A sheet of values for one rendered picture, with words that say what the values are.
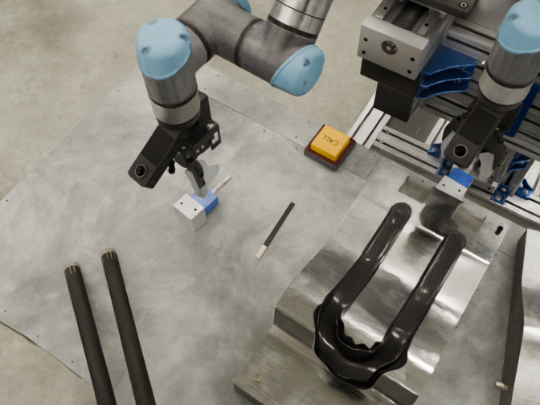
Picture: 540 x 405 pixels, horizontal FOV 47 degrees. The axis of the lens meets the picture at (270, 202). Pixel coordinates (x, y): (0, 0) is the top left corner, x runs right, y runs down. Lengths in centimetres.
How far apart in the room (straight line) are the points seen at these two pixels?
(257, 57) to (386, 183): 42
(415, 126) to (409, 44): 90
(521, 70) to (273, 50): 35
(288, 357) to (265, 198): 35
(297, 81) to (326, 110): 155
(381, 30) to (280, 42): 45
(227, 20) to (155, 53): 12
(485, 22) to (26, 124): 175
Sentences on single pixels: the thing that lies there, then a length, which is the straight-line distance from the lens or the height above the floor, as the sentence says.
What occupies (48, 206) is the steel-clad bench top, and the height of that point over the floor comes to 80.
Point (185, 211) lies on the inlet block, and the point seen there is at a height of 85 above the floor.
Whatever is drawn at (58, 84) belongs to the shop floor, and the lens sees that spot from 265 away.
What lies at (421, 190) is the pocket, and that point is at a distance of 122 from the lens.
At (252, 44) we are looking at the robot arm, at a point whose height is 125.
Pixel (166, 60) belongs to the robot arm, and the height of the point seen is 127.
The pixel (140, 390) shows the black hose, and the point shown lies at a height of 90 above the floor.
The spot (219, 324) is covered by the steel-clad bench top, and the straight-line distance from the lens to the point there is 116.
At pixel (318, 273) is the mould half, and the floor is 92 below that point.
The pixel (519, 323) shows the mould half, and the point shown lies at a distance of 115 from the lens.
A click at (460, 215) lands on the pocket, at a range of 122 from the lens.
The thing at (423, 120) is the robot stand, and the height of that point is 21.
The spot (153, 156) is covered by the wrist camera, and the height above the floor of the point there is 108.
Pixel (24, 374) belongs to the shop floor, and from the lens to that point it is 211.
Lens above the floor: 189
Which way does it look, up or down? 60 degrees down
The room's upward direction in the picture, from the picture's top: 3 degrees counter-clockwise
